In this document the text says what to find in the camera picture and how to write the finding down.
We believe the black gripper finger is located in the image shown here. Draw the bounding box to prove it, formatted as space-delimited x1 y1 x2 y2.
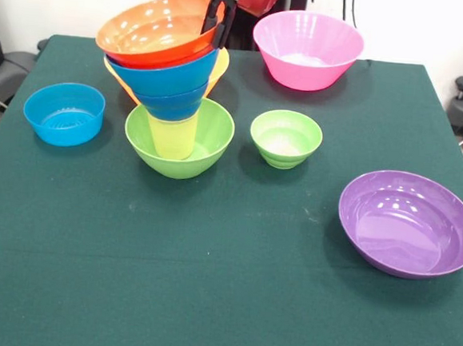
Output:
200 0 225 37
212 1 238 50

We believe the red bowl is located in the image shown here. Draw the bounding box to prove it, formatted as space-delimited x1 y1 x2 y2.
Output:
94 0 226 76

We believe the large light blue bowl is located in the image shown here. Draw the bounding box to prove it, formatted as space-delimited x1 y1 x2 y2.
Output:
103 38 221 101

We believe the pink bowl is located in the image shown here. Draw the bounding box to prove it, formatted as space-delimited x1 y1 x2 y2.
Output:
248 6 368 97

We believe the small dark blue bowl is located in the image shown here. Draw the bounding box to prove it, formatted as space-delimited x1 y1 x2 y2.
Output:
131 75 210 125

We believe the yellow cup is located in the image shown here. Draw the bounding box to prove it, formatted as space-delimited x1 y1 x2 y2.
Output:
144 108 200 162

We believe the small green bowl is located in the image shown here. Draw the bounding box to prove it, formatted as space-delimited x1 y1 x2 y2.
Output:
246 106 325 173

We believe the purple bowl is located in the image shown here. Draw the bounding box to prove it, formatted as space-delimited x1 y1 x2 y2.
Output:
333 165 463 284

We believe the orange bowl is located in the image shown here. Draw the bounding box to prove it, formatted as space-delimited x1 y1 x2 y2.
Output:
100 38 231 113

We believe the large green bowl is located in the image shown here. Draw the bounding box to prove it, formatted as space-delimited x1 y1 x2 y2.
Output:
121 91 238 184

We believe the low ribbed blue bowl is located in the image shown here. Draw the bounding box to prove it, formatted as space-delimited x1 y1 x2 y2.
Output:
20 78 108 151

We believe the dark green tablecloth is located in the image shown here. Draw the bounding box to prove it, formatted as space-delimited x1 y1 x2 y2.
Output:
0 29 463 346

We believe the black hanging cable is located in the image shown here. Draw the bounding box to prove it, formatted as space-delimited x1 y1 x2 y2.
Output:
341 0 361 26

